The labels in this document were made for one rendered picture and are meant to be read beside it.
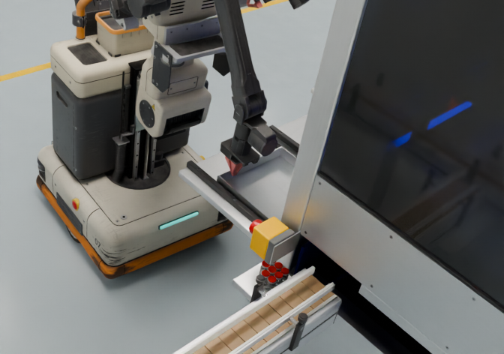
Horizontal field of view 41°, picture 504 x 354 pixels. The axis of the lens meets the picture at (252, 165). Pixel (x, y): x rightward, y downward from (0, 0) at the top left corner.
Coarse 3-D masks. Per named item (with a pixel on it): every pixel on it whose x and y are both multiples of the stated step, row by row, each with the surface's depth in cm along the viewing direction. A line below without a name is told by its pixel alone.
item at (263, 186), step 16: (272, 160) 208; (288, 160) 208; (224, 176) 195; (240, 176) 199; (256, 176) 200; (272, 176) 202; (288, 176) 203; (240, 192) 194; (256, 192) 195; (272, 192) 196; (256, 208) 185; (272, 208) 190
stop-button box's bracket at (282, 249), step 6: (288, 240) 162; (294, 240) 164; (276, 246) 159; (282, 246) 161; (288, 246) 164; (294, 246) 166; (276, 252) 161; (282, 252) 163; (288, 252) 165; (276, 258) 162; (270, 264) 162
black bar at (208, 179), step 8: (192, 168) 197; (200, 168) 196; (200, 176) 195; (208, 176) 194; (208, 184) 194; (216, 184) 192; (224, 192) 190; (232, 200) 188; (240, 208) 187; (248, 208) 186; (248, 216) 185; (256, 216) 184
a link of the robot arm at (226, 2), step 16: (224, 0) 168; (224, 16) 170; (240, 16) 171; (224, 32) 173; (240, 32) 172; (240, 48) 172; (240, 64) 173; (240, 80) 175; (256, 80) 177; (240, 96) 176; (256, 96) 179; (256, 112) 179
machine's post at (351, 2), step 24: (336, 0) 132; (360, 0) 128; (336, 24) 134; (360, 24) 131; (336, 48) 136; (336, 72) 138; (312, 96) 146; (336, 96) 141; (312, 120) 148; (312, 144) 151; (312, 168) 153; (288, 192) 162; (288, 216) 166; (288, 264) 172
